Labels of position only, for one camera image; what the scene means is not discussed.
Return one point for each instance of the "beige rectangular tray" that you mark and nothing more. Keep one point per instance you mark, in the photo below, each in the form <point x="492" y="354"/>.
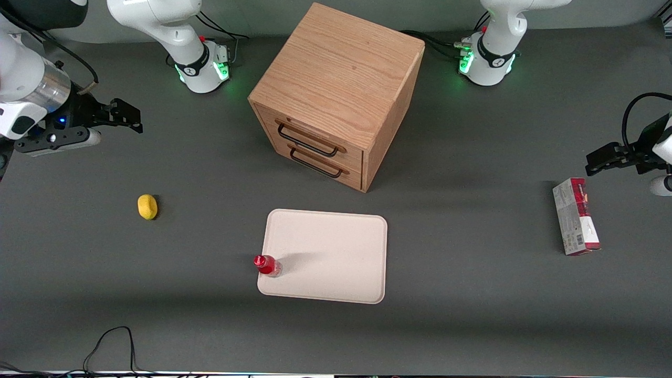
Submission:
<point x="331" y="255"/>

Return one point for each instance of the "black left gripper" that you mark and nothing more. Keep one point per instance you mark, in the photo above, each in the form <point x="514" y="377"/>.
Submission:
<point x="646" y="143"/>

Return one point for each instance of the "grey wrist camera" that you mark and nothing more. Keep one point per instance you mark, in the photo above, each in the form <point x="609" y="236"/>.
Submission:
<point x="662" y="186"/>
<point x="55" y="140"/>

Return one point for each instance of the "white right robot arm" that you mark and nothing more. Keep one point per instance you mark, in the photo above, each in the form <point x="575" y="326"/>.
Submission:
<point x="173" y="37"/>

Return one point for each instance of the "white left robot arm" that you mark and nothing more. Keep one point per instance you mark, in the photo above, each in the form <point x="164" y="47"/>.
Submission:
<point x="496" y="47"/>

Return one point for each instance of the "red coke bottle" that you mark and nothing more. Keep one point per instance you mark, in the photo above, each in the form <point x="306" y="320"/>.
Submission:
<point x="266" y="265"/>

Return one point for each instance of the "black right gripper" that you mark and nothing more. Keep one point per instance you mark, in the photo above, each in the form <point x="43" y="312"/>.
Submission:
<point x="85" y="111"/>

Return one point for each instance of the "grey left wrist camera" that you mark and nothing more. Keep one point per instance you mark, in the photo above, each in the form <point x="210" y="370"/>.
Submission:
<point x="662" y="186"/>

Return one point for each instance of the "wooden drawer cabinet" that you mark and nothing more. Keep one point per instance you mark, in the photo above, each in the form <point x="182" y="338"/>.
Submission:
<point x="336" y="79"/>

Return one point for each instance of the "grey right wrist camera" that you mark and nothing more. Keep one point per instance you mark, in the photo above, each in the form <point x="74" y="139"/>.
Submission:
<point x="55" y="140"/>

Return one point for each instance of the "yellow lemon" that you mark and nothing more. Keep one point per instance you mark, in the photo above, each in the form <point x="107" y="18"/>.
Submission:
<point x="147" y="206"/>

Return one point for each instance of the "grey and red carton box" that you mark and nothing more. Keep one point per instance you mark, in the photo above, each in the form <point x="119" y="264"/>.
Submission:
<point x="575" y="218"/>

